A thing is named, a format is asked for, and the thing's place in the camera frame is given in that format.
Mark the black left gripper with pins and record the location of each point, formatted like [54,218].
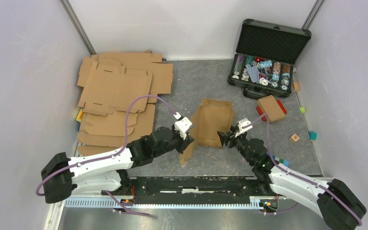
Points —
[183,143]

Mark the stack of flat cardboard sheets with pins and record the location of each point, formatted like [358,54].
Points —
[118,98]

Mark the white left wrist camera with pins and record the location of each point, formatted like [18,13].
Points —
[183,125]

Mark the red flat block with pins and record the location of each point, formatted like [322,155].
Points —
[281,106]

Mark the teal cube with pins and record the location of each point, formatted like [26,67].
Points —
[312,135]

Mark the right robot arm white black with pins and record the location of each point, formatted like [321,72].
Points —
[334,201]

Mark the black poker chip case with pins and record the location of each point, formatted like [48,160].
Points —
[264,59]

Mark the colourful blocks under cardboard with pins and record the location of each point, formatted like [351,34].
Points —
[79,119]

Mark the brown cardboard box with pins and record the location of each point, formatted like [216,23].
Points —
[271,109]
[210,117]

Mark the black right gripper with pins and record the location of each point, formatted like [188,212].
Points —
[224,138]

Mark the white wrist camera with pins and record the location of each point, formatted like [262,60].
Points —
[244,125]
[183,125]

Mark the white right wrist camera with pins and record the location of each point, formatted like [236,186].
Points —
[244,125]

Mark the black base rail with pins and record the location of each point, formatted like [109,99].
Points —
[201,190]

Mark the small wooden block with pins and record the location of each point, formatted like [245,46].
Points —
[296,86]

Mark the blue block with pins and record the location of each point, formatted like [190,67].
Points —
[282,161]

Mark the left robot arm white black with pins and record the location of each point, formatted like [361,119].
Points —
[65,176]

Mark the wooden letter cube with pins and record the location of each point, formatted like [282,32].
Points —
[294,138]

